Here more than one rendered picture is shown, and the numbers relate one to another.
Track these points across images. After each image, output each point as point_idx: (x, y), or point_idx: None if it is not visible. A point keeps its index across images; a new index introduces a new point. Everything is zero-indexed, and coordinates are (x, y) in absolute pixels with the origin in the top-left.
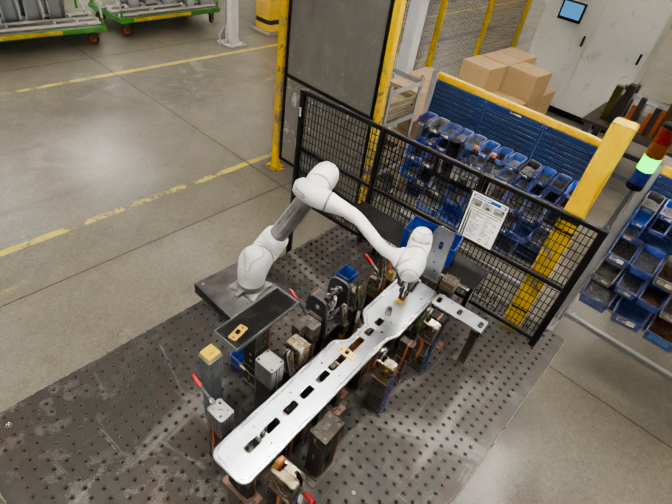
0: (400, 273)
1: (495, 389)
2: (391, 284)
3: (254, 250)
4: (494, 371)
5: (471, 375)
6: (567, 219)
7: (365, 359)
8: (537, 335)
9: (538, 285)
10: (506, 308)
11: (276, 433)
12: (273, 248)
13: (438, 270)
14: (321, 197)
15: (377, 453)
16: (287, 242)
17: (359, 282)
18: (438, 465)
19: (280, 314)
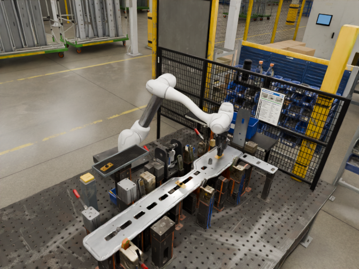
0: (211, 127)
1: (288, 215)
2: (213, 148)
3: (127, 131)
4: (287, 204)
5: (271, 207)
6: (322, 96)
7: (193, 188)
8: (315, 181)
9: (311, 145)
10: (292, 165)
11: (127, 229)
12: (140, 132)
13: (243, 139)
14: (162, 88)
15: (204, 254)
16: (149, 128)
17: (196, 156)
18: (247, 262)
19: (135, 157)
